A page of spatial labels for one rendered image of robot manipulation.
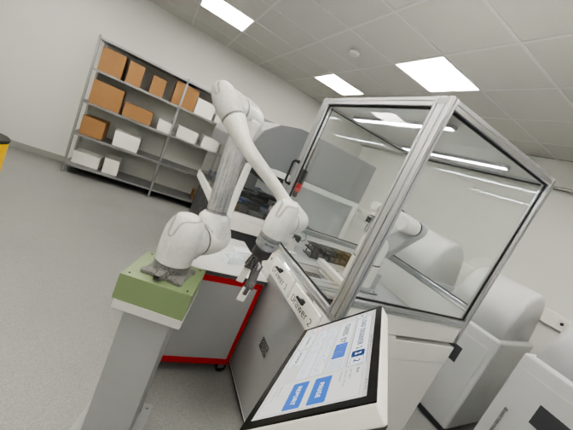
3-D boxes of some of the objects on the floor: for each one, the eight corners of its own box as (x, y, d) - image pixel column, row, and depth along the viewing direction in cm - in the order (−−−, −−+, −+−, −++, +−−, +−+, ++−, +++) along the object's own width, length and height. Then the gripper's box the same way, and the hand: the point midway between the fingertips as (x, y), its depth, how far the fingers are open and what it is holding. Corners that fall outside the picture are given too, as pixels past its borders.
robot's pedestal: (57, 447, 126) (109, 299, 113) (97, 391, 156) (141, 268, 142) (126, 465, 131) (183, 324, 117) (152, 407, 160) (200, 289, 146)
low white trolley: (133, 374, 174) (176, 263, 160) (140, 309, 227) (172, 222, 214) (224, 376, 201) (268, 281, 187) (211, 318, 254) (244, 241, 241)
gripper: (254, 231, 125) (231, 271, 130) (258, 258, 102) (230, 305, 106) (269, 238, 127) (246, 277, 132) (276, 266, 104) (248, 312, 109)
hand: (240, 288), depth 119 cm, fingers open, 13 cm apart
